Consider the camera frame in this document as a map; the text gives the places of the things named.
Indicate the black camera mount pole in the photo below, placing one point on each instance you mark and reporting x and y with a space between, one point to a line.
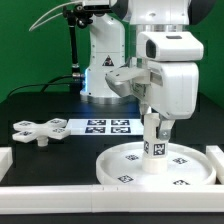
76 17

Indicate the white marker sheet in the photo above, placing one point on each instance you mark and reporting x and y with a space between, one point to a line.
105 127

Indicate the white cross-shaped table base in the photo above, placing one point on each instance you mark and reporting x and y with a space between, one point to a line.
27 131

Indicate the white round table top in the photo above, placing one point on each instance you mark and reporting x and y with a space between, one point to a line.
125 164

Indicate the white right fence bar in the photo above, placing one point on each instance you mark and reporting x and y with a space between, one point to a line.
216 157

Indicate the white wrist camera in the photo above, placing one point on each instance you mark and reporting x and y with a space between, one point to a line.
169 46

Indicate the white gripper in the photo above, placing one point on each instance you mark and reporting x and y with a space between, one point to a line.
170 88

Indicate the white left fence bar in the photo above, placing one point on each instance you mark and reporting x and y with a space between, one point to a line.
6 160

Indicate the white front fence bar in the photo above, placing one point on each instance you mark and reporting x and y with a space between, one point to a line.
100 198

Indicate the white fence bar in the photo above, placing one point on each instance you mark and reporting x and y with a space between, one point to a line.
100 198
216 157
6 160

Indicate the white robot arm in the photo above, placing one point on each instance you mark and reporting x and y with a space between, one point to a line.
116 24

